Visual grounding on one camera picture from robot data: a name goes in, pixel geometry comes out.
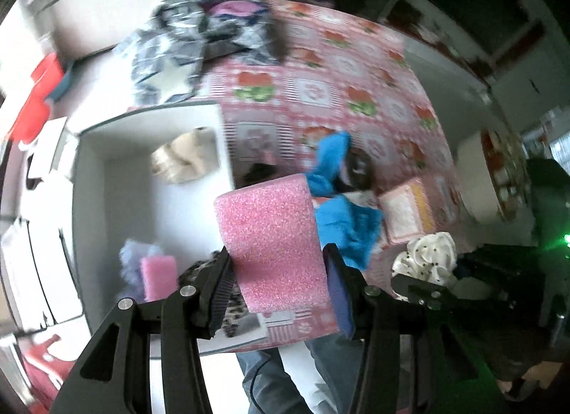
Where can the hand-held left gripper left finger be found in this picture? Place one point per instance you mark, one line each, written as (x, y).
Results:
(220, 294)

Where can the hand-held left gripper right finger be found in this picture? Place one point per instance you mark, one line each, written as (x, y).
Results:
(343, 302)

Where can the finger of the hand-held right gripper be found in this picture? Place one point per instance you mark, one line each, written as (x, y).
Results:
(418, 291)
(494, 265)

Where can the leopard print scrunchie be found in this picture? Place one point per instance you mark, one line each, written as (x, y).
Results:
(231, 311)

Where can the white polka-dot scrunchie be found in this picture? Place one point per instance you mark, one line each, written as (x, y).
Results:
(427, 256)

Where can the light blue fluffy duster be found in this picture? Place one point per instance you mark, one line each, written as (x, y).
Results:
(131, 262)

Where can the white drawer box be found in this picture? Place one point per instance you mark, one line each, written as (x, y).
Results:
(115, 213)

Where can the cream knit hat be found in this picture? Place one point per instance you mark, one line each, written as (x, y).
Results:
(185, 158)

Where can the blue crumpled cloth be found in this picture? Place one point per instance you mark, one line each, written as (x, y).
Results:
(347, 227)

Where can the pink cardboard box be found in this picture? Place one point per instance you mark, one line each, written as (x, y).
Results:
(405, 211)

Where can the person's jeans legs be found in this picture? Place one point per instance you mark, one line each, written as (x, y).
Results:
(267, 383)

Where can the orange and white printed box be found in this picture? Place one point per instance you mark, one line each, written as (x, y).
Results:
(363, 200)

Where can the black plush with pink band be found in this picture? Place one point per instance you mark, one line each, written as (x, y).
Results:
(356, 171)

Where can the red plastic stool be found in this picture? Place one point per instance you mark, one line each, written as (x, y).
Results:
(44, 369)

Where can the pink strawberry printed tablecloth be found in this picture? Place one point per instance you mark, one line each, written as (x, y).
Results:
(320, 84)

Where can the white square stool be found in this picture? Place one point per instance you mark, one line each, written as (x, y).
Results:
(49, 149)

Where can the grey plaid quilt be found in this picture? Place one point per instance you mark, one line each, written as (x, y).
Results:
(178, 49)

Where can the red plastic bucket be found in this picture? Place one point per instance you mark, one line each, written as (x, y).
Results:
(46, 76)
(29, 122)

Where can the blue plastic basin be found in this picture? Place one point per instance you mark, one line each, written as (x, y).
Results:
(62, 84)

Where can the purple cloth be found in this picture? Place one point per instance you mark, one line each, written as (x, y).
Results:
(236, 8)

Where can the white cabinet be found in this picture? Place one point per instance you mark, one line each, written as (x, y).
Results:
(111, 0)

